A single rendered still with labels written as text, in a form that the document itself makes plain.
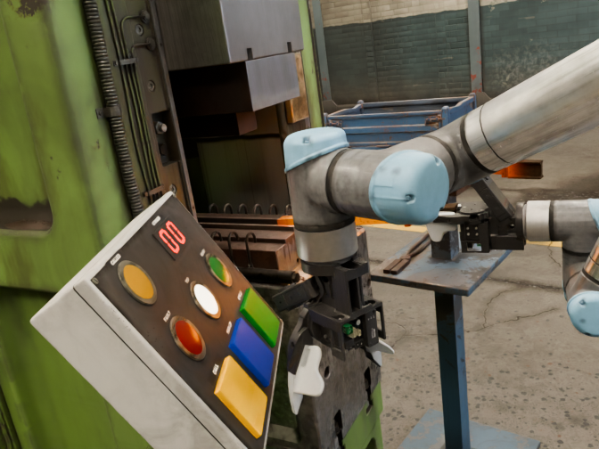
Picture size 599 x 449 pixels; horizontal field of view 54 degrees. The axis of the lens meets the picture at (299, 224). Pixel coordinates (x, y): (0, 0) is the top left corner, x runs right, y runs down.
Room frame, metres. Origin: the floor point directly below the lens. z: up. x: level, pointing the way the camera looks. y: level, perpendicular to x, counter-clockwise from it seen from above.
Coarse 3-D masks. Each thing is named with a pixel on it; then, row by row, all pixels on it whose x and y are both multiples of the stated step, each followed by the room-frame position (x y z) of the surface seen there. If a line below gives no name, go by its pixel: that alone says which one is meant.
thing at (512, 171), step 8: (528, 160) 1.43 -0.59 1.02; (536, 160) 1.42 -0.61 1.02; (504, 168) 1.45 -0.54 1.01; (512, 168) 1.45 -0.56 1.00; (520, 168) 1.44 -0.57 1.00; (528, 168) 1.43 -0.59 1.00; (536, 168) 1.41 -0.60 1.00; (504, 176) 1.45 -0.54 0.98; (512, 176) 1.45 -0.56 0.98; (520, 176) 1.43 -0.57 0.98; (528, 176) 1.42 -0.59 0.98; (536, 176) 1.41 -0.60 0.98
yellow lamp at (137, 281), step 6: (126, 270) 0.60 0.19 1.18; (132, 270) 0.61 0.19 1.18; (138, 270) 0.62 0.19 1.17; (126, 276) 0.59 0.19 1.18; (132, 276) 0.60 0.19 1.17; (138, 276) 0.61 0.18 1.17; (144, 276) 0.62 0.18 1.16; (132, 282) 0.59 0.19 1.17; (138, 282) 0.60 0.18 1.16; (144, 282) 0.61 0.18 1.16; (150, 282) 0.62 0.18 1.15; (132, 288) 0.58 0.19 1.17; (138, 288) 0.59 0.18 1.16; (144, 288) 0.60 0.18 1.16; (150, 288) 0.61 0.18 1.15; (138, 294) 0.58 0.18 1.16; (144, 294) 0.59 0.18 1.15; (150, 294) 0.60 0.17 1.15
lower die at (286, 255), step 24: (216, 216) 1.40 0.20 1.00; (240, 216) 1.40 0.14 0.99; (264, 216) 1.37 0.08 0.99; (216, 240) 1.28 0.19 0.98; (240, 240) 1.25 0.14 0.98; (264, 240) 1.21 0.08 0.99; (288, 240) 1.20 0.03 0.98; (240, 264) 1.20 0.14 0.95; (264, 264) 1.16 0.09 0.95; (288, 264) 1.18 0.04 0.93
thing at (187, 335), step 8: (176, 328) 0.59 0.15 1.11; (184, 328) 0.60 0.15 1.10; (192, 328) 0.62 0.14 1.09; (184, 336) 0.59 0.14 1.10; (192, 336) 0.60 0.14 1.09; (184, 344) 0.58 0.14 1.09; (192, 344) 0.59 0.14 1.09; (200, 344) 0.61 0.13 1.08; (192, 352) 0.58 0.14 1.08; (200, 352) 0.59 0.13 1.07
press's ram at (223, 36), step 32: (160, 0) 1.17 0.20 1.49; (192, 0) 1.13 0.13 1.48; (224, 0) 1.12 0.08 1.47; (256, 0) 1.21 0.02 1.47; (288, 0) 1.32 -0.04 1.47; (160, 32) 1.18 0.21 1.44; (192, 32) 1.14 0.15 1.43; (224, 32) 1.11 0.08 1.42; (256, 32) 1.19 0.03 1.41; (288, 32) 1.31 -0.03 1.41; (192, 64) 1.15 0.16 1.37
